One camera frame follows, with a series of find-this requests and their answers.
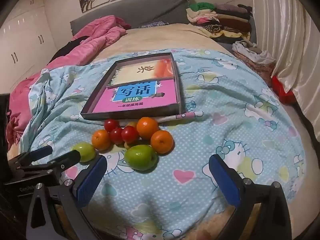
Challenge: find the orange cover book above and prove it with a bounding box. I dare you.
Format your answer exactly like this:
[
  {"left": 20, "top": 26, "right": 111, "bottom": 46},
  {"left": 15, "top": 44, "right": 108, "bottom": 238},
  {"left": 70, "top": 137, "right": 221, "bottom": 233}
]
[{"left": 109, "top": 55, "right": 175, "bottom": 88}]

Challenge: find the cartoon printed blue blanket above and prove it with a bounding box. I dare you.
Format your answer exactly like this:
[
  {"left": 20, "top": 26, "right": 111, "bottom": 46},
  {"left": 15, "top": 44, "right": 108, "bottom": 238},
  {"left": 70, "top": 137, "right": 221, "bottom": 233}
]
[{"left": 27, "top": 47, "right": 308, "bottom": 240}]

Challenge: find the orange tangerine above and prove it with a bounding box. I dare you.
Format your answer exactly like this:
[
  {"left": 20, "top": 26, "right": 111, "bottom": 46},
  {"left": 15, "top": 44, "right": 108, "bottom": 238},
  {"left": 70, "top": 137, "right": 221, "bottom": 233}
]
[
  {"left": 91, "top": 129, "right": 112, "bottom": 151},
  {"left": 150, "top": 130, "right": 174, "bottom": 154},
  {"left": 136, "top": 117, "right": 160, "bottom": 140}
]

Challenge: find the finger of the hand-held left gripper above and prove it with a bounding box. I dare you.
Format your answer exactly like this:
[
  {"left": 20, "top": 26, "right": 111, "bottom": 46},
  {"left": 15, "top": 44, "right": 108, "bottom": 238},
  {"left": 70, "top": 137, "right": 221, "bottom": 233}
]
[
  {"left": 19, "top": 150, "right": 82, "bottom": 175},
  {"left": 7, "top": 145, "right": 53, "bottom": 170}
]

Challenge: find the beige bed blanket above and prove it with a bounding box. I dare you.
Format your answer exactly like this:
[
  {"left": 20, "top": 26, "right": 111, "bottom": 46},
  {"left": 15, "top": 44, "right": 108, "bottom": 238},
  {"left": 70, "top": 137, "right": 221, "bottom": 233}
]
[{"left": 7, "top": 23, "right": 265, "bottom": 240}]

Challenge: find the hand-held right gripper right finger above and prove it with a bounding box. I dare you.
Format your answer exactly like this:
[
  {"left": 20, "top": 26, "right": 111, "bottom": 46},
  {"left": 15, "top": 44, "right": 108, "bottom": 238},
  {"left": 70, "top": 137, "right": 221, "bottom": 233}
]
[{"left": 208, "top": 154, "right": 293, "bottom": 240}]

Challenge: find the pile of folded clothes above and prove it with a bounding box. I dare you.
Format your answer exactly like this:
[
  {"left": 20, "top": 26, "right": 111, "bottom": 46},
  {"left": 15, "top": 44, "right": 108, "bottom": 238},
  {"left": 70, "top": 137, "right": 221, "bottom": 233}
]
[{"left": 186, "top": 2, "right": 255, "bottom": 40}]

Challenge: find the red cloth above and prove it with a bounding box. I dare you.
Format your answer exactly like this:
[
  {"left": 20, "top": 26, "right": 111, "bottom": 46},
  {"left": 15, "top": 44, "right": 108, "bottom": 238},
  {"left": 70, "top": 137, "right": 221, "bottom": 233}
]
[{"left": 271, "top": 75, "right": 297, "bottom": 105}]

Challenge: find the white crumpled garment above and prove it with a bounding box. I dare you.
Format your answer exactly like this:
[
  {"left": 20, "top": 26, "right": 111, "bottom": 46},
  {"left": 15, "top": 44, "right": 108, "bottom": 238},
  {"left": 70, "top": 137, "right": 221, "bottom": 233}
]
[{"left": 232, "top": 40, "right": 277, "bottom": 64}]

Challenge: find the cream satin curtain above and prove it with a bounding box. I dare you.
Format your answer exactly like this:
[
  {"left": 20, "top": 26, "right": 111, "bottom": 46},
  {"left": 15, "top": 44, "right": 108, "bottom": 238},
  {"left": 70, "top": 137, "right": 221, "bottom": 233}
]
[{"left": 251, "top": 0, "right": 320, "bottom": 140}]

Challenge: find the black garment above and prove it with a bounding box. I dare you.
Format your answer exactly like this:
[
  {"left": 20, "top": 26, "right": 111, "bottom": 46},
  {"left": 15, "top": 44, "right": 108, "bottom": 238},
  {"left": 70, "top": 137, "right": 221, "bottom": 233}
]
[{"left": 47, "top": 36, "right": 90, "bottom": 64}]

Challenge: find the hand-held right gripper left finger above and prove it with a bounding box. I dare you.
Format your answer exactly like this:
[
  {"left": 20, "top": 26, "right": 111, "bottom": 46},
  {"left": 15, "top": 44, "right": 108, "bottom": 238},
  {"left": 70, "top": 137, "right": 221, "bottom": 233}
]
[{"left": 26, "top": 154, "right": 108, "bottom": 240}]

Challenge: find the pink floral cloth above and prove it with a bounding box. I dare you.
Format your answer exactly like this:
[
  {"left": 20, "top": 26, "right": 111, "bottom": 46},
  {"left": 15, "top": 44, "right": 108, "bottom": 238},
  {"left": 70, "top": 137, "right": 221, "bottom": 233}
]
[{"left": 235, "top": 52, "right": 275, "bottom": 85}]

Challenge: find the dark patterned pillow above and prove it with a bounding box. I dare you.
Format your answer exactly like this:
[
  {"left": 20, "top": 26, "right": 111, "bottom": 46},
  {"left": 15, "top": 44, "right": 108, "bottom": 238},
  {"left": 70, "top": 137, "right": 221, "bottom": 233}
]
[{"left": 139, "top": 20, "right": 170, "bottom": 29}]

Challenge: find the pink cover book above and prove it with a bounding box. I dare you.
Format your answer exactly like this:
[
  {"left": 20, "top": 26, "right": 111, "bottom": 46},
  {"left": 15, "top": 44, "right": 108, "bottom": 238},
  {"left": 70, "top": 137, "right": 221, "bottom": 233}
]
[{"left": 90, "top": 79, "right": 181, "bottom": 114}]

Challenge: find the pink quilt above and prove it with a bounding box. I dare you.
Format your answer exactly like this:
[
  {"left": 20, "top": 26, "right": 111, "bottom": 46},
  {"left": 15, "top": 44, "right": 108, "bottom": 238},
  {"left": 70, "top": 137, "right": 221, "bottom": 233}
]
[{"left": 6, "top": 15, "right": 128, "bottom": 153}]

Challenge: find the green mango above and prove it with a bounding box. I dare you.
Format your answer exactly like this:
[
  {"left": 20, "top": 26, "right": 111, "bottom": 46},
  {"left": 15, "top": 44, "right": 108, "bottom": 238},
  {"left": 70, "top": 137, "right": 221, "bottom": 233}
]
[
  {"left": 72, "top": 142, "right": 97, "bottom": 162},
  {"left": 124, "top": 145, "right": 157, "bottom": 171}
]

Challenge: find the red cherry tomato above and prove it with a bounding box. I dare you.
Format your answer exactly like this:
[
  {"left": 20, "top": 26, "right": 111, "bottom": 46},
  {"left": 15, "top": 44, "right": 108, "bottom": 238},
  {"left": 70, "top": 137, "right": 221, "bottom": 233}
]
[
  {"left": 104, "top": 119, "right": 119, "bottom": 132},
  {"left": 121, "top": 126, "right": 139, "bottom": 144},
  {"left": 110, "top": 128, "right": 123, "bottom": 145}
]

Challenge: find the grey padded headboard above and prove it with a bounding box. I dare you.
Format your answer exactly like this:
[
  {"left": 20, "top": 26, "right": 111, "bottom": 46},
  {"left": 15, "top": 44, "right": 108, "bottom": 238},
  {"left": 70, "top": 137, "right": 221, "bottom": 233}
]
[{"left": 70, "top": 0, "right": 192, "bottom": 37}]

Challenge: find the shallow grey cardboard tray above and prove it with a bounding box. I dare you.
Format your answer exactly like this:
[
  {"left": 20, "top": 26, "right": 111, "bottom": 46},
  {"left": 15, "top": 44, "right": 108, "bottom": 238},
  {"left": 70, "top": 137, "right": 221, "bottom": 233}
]
[{"left": 80, "top": 52, "right": 182, "bottom": 121}]

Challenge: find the white wardrobe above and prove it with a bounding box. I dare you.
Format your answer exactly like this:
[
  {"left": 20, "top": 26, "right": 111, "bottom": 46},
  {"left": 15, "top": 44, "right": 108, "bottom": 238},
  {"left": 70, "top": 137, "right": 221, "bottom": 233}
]
[{"left": 0, "top": 0, "right": 57, "bottom": 85}]

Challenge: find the pink pen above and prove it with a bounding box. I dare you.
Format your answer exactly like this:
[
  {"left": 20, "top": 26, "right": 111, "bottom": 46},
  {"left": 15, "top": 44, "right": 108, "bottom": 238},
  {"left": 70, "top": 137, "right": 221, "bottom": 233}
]
[{"left": 157, "top": 112, "right": 197, "bottom": 123}]

